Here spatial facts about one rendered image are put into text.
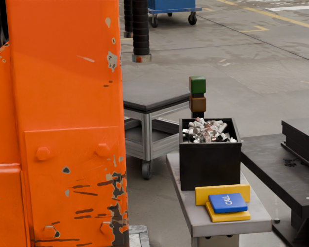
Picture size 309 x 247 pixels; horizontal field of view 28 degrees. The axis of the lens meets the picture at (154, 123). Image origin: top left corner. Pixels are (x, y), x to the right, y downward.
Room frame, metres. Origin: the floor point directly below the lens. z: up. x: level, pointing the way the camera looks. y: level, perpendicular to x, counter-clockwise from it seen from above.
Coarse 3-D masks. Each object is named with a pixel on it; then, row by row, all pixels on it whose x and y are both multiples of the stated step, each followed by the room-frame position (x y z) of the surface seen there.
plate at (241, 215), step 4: (208, 204) 1.20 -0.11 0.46; (208, 208) 1.18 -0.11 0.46; (208, 212) 1.18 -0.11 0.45; (212, 212) 1.16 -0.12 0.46; (232, 212) 1.16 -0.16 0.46; (236, 212) 1.16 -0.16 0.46; (240, 212) 1.16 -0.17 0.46; (244, 212) 1.16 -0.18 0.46; (248, 212) 1.16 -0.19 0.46; (212, 216) 1.15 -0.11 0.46; (216, 216) 1.15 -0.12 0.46; (220, 216) 1.14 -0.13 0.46; (224, 216) 1.14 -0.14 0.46; (228, 216) 1.14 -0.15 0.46; (232, 216) 1.14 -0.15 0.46; (236, 216) 1.14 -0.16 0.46; (240, 216) 1.14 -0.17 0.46; (244, 216) 1.14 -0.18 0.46; (248, 216) 1.15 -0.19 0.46; (212, 220) 1.14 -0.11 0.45; (216, 220) 1.14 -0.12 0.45; (220, 220) 1.14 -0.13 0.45; (224, 220) 1.14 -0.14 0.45; (228, 220) 1.14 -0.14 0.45; (232, 220) 1.14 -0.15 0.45; (236, 220) 1.14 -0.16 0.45
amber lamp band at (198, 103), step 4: (204, 96) 1.55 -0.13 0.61; (192, 100) 1.53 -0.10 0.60; (196, 100) 1.53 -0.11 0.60; (200, 100) 1.53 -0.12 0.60; (204, 100) 1.53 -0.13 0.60; (192, 104) 1.53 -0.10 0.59; (196, 104) 1.53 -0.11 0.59; (200, 104) 1.53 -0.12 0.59; (204, 104) 1.53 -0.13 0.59; (192, 108) 1.53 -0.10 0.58; (196, 108) 1.53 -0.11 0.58; (200, 108) 1.53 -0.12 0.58; (204, 108) 1.53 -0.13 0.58; (192, 112) 1.53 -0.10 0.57; (196, 112) 1.53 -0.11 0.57
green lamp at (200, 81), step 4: (192, 76) 1.56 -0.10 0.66; (196, 76) 1.55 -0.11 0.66; (200, 76) 1.55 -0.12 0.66; (192, 80) 1.53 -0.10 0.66; (196, 80) 1.53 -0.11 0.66; (200, 80) 1.53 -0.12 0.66; (204, 80) 1.53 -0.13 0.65; (192, 84) 1.53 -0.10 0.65; (196, 84) 1.53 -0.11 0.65; (200, 84) 1.53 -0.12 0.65; (204, 84) 1.53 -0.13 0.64; (192, 88) 1.53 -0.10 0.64; (196, 88) 1.53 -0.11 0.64; (200, 88) 1.53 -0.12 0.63; (204, 88) 1.53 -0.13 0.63; (192, 92) 1.53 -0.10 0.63; (196, 92) 1.53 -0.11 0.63; (200, 92) 1.53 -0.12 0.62; (204, 92) 1.53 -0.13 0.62
